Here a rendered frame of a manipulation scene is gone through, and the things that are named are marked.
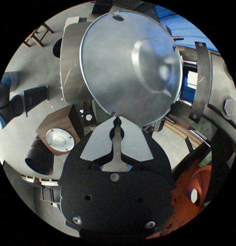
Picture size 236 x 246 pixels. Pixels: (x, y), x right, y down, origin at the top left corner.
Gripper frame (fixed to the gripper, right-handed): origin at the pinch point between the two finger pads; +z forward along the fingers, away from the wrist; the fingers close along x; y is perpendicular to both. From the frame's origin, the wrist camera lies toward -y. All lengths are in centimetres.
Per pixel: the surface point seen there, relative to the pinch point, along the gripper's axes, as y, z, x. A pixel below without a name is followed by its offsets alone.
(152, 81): -5.7, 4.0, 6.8
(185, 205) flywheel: 27.1, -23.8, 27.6
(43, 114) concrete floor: 17, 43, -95
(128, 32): -15.1, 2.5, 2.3
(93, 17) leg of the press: -33.8, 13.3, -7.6
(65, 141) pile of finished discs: 37, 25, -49
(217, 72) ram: -10.7, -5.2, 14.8
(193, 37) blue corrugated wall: -108, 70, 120
